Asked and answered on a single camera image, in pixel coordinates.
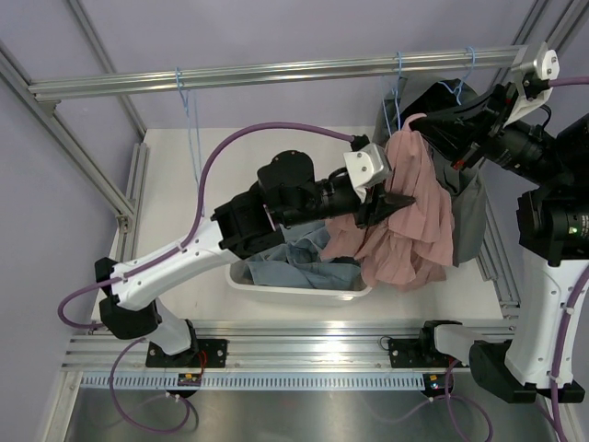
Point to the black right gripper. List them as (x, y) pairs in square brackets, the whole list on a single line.
[(479, 123)]

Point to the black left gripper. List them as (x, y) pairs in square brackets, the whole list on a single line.
[(374, 205)]

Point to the blue wire hanger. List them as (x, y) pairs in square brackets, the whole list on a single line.
[(456, 91), (393, 94), (190, 107)]

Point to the pink ruffled skirt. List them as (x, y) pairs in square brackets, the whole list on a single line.
[(413, 246)]

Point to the grey pleated skirt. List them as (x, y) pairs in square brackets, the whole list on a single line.
[(465, 198)]

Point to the blue denim skirt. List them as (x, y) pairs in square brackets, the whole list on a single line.
[(297, 263)]

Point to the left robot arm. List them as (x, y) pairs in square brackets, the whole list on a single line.
[(285, 194)]

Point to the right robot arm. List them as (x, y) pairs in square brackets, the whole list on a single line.
[(552, 221)]

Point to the white plastic basket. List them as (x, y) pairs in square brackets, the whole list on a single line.
[(236, 278)]

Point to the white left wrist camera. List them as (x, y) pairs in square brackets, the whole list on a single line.
[(366, 168)]

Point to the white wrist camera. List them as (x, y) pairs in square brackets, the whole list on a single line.
[(533, 67), (366, 168)]

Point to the aluminium hanging rail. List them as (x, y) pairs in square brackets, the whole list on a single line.
[(261, 74)]

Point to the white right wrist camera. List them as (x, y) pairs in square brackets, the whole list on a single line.
[(533, 67)]

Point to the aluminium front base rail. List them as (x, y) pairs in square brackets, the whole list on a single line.
[(308, 345)]

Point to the white slotted cable duct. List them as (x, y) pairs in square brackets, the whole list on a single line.
[(256, 381)]

